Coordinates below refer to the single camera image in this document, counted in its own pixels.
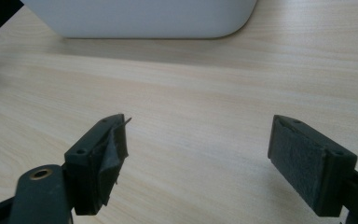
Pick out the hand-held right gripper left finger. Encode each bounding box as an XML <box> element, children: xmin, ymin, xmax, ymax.
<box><xmin>63</xmin><ymin>113</ymin><xmax>132</xmax><ymax>217</ymax></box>

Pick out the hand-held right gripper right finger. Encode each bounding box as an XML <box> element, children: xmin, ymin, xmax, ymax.
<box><xmin>267</xmin><ymin>114</ymin><xmax>358</xmax><ymax>217</ymax></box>

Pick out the white plastic container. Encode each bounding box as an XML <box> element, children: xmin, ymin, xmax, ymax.
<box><xmin>20</xmin><ymin>0</ymin><xmax>258</xmax><ymax>40</ymax></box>

